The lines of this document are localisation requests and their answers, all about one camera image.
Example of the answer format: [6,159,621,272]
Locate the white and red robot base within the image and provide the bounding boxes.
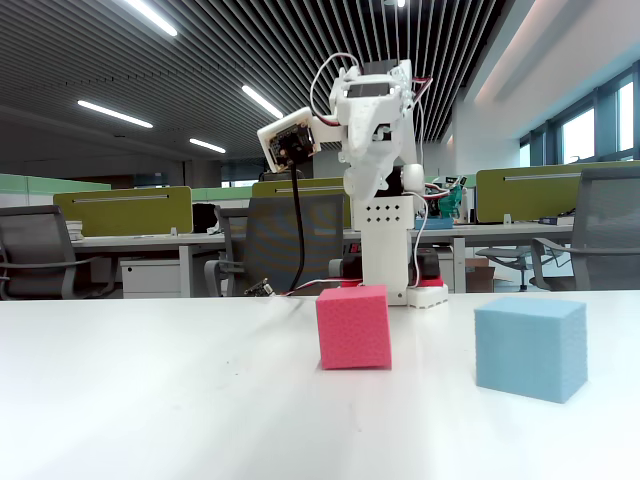
[327,248,450,311]

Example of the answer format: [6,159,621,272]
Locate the black camera cable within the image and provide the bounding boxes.
[279,158,307,292]

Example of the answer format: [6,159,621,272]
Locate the olive green desk divider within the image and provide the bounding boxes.
[52,185,194,238]
[475,160,640,224]
[250,176,347,202]

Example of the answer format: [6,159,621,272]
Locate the cardboard box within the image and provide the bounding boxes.
[464,257,497,294]

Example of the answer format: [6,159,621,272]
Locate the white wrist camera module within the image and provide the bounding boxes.
[256,106,322,174]

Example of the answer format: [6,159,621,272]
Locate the white drawer cabinet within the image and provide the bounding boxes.
[119,257,183,300]

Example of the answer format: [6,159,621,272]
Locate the blue foam cube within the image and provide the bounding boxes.
[473,295,589,404]

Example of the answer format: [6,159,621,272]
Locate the small circuit board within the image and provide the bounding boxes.
[243,279,276,298]

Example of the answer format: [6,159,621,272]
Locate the grey mesh office chair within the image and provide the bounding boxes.
[0,204,119,301]
[203,192,352,299]
[474,243,534,292]
[529,166,640,293]

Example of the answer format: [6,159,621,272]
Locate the green robot parts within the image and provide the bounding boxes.
[424,174,469,222]

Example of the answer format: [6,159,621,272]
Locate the red foam cube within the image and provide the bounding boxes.
[315,284,394,372]

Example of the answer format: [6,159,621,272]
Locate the white office desk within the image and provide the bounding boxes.
[342,221,576,294]
[69,231,227,301]

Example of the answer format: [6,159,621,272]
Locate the white red servo wire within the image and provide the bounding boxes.
[410,75,433,284]

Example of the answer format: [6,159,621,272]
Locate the red white wire on table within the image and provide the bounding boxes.
[272,277,351,298]

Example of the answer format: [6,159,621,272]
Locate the black bag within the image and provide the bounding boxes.
[192,202,222,235]

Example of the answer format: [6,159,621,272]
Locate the pale green desk divider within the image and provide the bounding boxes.
[0,172,113,209]

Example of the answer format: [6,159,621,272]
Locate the long ceiling light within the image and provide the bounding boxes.
[123,0,179,38]
[241,84,284,120]
[76,99,154,130]
[188,137,228,155]

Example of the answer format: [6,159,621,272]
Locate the white looping servo wire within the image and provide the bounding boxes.
[309,51,361,127]

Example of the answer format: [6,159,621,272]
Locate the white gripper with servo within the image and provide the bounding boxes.
[332,60,416,202]

